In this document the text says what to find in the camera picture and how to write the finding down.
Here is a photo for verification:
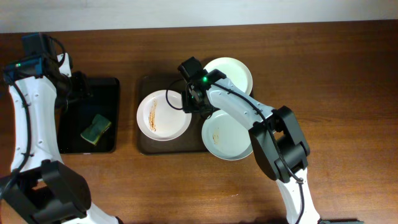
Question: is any white plate with sauce streak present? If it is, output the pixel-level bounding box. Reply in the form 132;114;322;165
136;90;192;141

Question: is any green yellow sponge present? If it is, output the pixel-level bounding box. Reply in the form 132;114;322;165
80;114;111;146

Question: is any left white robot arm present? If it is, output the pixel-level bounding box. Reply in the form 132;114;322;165
1;52;121;223

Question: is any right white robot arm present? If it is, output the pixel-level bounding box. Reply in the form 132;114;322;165
179;67;321;223

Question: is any black plastic tray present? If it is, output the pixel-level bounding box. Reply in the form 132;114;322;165
57;78;120;154

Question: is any dark brown serving tray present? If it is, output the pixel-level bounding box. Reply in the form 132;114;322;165
136;73;209;155

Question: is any white plate bottom right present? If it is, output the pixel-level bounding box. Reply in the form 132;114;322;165
201;110;253;161

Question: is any white plate top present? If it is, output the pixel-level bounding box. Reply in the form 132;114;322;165
204;57;253;95

